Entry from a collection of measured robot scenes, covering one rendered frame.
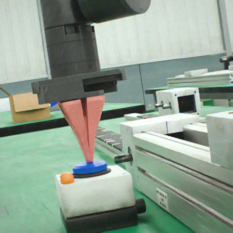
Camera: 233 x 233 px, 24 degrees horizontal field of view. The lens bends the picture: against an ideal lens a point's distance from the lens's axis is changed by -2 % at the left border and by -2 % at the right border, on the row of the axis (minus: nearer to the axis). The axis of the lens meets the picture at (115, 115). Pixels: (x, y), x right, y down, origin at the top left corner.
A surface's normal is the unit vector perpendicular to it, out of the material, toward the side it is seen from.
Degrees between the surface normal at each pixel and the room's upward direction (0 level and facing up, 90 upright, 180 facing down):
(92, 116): 111
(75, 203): 90
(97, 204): 90
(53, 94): 90
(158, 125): 90
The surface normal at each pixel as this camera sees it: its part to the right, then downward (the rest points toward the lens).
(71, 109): 0.23, 0.39
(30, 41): 0.26, 0.03
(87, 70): 0.47, -0.02
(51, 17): -0.53, 0.14
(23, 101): 0.15, -0.41
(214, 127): -0.97, 0.15
